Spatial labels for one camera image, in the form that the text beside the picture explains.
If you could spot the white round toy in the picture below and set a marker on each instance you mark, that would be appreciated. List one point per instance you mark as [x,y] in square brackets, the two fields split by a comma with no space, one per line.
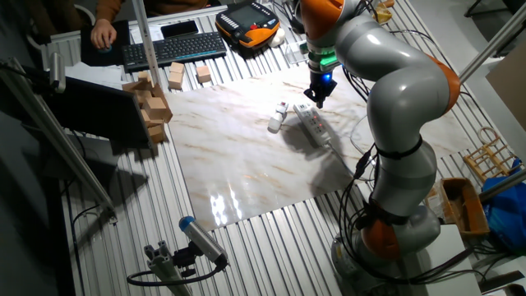
[277,38]

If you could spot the tan wooden block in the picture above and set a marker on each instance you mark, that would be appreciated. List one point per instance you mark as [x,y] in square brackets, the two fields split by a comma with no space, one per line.
[203,74]
[175,81]
[144,77]
[156,107]
[149,120]
[157,133]
[133,86]
[177,67]
[141,96]

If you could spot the white paper sheet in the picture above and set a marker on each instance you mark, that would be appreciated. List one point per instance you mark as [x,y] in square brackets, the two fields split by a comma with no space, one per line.
[148,35]

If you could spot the blue bag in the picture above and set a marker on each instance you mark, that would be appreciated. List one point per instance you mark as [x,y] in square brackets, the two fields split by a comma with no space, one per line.
[507,218]

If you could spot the grey camera with blue cap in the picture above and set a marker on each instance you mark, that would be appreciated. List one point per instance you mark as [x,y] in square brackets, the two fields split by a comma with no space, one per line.
[203,240]

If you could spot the white power strip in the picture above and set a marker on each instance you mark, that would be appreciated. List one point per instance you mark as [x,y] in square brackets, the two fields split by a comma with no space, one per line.
[313,123]

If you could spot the person's hand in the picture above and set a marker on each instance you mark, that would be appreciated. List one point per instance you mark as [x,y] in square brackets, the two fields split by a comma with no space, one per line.
[103,35]

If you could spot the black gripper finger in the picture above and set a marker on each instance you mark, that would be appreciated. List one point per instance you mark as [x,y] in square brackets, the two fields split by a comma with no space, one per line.
[314,98]
[324,98]

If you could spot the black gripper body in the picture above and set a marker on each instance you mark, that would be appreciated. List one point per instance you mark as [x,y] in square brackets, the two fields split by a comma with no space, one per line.
[322,82]

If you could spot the black monitor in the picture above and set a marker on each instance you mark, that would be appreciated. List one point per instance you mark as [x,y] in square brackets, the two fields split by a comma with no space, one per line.
[98,109]

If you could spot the white paper stack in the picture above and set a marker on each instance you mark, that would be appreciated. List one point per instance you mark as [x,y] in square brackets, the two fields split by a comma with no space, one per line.
[94,74]

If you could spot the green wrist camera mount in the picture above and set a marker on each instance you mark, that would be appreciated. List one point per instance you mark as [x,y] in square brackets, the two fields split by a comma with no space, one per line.
[326,61]

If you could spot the person's torso brown sweater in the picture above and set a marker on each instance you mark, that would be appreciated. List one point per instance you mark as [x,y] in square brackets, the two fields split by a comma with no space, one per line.
[176,6]

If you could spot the long aluminium frame beam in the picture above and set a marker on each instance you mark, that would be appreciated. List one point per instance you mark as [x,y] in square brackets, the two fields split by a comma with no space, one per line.
[53,135]

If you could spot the aluminium frame bar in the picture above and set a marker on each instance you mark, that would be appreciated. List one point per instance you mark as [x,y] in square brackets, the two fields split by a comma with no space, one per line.
[493,41]
[503,185]

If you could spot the clear plastic box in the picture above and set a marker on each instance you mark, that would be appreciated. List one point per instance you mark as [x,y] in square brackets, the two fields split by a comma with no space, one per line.
[295,53]

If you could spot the black camera clamp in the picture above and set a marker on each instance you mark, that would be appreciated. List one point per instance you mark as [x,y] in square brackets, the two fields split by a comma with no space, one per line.
[184,259]

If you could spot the brown cardboard sheet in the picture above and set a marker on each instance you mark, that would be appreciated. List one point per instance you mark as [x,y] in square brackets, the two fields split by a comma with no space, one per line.
[509,86]

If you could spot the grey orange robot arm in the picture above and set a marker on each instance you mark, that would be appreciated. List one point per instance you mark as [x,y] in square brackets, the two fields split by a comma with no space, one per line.
[402,94]

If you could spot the wooden rack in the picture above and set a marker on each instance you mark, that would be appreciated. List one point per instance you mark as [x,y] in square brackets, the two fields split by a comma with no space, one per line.
[489,160]

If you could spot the brown tray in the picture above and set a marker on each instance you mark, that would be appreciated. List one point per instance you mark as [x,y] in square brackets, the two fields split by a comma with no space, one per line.
[464,205]

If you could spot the marble pattern mat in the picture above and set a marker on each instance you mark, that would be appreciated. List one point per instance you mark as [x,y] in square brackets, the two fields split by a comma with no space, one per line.
[246,156]

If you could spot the black mouse pad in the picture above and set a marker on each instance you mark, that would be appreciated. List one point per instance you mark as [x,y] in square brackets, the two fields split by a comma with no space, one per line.
[88,55]

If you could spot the black smartphone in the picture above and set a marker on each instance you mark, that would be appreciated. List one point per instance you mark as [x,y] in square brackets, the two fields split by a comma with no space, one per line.
[179,29]

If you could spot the orange black teach pendant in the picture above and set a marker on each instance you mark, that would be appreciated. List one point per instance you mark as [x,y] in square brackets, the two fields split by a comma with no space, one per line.
[246,20]

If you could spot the short aluminium profile stub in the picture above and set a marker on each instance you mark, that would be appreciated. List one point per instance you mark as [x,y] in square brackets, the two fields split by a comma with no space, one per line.
[164,269]

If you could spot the grey camera on frame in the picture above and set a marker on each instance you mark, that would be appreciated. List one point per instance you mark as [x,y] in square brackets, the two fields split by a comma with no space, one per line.
[57,72]

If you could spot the forearm in brown sleeve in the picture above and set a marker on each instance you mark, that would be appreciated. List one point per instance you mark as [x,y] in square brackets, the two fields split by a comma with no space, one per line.
[107,9]

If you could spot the black keyboard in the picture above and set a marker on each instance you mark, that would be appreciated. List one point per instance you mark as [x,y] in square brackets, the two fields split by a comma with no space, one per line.
[176,50]

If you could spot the small white plug adapter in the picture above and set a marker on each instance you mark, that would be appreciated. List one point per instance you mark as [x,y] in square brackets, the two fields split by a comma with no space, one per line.
[276,121]

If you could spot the thin aluminium post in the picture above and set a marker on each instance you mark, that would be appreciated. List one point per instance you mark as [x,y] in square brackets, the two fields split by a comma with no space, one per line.
[146,41]

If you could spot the yellow toy food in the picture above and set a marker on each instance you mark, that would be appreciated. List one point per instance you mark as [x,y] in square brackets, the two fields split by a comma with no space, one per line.
[383,14]

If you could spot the large black spool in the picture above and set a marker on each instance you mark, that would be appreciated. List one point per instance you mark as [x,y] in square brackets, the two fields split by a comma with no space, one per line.
[296,16]

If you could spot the blue computer mouse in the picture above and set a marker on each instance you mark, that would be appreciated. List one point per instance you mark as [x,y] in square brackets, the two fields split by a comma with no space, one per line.
[105,50]

